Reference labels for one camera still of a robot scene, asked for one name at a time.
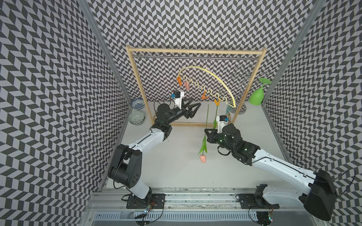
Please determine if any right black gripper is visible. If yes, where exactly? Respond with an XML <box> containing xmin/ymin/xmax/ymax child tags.
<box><xmin>205</xmin><ymin>128</ymin><xmax>235</xmax><ymax>153</ymax></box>

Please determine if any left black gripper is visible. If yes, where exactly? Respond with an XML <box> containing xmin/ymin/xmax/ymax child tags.
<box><xmin>166</xmin><ymin>97</ymin><xmax>200</xmax><ymax>124</ymax></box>

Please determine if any pink tulip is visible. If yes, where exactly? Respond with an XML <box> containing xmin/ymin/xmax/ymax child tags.
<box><xmin>198</xmin><ymin>105</ymin><xmax>209</xmax><ymax>163</ymax></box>
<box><xmin>213</xmin><ymin>100</ymin><xmax>220</xmax><ymax>129</ymax></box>

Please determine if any yellow arched peg hanger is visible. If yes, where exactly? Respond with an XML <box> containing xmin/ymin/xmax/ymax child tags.
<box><xmin>176</xmin><ymin>66</ymin><xmax>236</xmax><ymax>108</ymax></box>

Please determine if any yellow tulip flower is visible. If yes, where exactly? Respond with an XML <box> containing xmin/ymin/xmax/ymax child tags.
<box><xmin>225</xmin><ymin>104</ymin><xmax>233</xmax><ymax>115</ymax></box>

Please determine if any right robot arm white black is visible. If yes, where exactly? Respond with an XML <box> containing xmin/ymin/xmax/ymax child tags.
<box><xmin>205</xmin><ymin>124</ymin><xmax>338</xmax><ymax>221</ymax></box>

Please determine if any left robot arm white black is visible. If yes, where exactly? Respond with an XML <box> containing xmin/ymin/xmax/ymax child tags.
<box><xmin>107</xmin><ymin>98</ymin><xmax>201</xmax><ymax>200</ymax></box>

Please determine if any green plastic wine glass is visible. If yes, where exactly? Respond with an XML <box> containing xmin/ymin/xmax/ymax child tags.
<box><xmin>249</xmin><ymin>78</ymin><xmax>272</xmax><ymax>105</ymax></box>

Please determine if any blue white ceramic bowl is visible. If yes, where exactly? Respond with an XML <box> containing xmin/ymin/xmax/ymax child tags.
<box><xmin>131</xmin><ymin>98</ymin><xmax>145</xmax><ymax>110</ymax></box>

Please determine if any green patterned ceramic bowl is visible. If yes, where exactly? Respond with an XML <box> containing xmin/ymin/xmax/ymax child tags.
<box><xmin>128</xmin><ymin>111</ymin><xmax>146</xmax><ymax>125</ymax></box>

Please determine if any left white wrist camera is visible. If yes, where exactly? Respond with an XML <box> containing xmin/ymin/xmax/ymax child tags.
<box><xmin>171</xmin><ymin>90</ymin><xmax>184</xmax><ymax>109</ymax></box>

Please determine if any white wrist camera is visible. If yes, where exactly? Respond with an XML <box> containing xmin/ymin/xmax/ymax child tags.
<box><xmin>171</xmin><ymin>90</ymin><xmax>184</xmax><ymax>109</ymax></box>
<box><xmin>216</xmin><ymin>115</ymin><xmax>229</xmax><ymax>133</ymax></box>

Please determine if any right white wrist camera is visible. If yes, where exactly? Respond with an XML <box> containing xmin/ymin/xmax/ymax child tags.
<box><xmin>216</xmin><ymin>115</ymin><xmax>229</xmax><ymax>133</ymax></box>

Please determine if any metal wire glass stand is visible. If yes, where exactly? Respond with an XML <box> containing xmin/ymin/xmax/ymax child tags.
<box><xmin>230</xmin><ymin>62</ymin><xmax>272</xmax><ymax>114</ymax></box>

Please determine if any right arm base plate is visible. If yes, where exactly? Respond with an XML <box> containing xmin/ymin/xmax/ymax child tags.
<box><xmin>235</xmin><ymin>194</ymin><xmax>280</xmax><ymax>210</ymax></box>

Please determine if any metal rack rail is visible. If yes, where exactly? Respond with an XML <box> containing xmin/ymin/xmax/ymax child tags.
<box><xmin>133</xmin><ymin>55</ymin><xmax>259</xmax><ymax>60</ymax></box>

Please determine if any wooden clothes rack frame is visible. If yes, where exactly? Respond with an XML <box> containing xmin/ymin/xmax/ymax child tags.
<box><xmin>126</xmin><ymin>46</ymin><xmax>267</xmax><ymax>126</ymax></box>

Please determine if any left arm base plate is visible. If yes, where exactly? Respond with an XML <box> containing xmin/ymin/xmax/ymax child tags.
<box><xmin>126</xmin><ymin>194</ymin><xmax>166</xmax><ymax>210</ymax></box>

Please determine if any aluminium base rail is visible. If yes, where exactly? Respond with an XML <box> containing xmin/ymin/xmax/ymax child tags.
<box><xmin>79</xmin><ymin>188</ymin><xmax>316</xmax><ymax>226</ymax></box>

